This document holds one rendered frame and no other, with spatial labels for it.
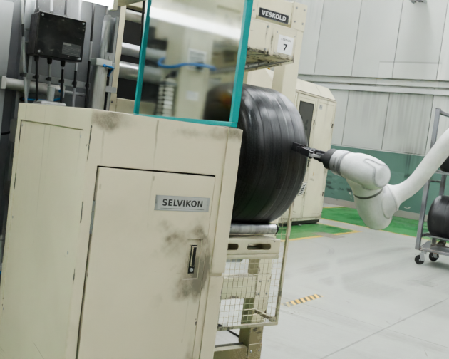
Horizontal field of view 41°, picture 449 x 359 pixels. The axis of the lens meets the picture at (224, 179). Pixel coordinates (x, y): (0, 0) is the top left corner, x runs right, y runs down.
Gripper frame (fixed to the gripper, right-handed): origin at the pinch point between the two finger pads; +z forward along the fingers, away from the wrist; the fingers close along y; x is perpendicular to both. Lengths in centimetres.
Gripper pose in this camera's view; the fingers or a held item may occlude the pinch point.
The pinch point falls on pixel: (299, 148)
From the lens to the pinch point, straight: 223.8
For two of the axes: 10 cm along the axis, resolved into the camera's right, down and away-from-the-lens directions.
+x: -2.0, 9.6, 1.8
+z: -5.4, -2.7, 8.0
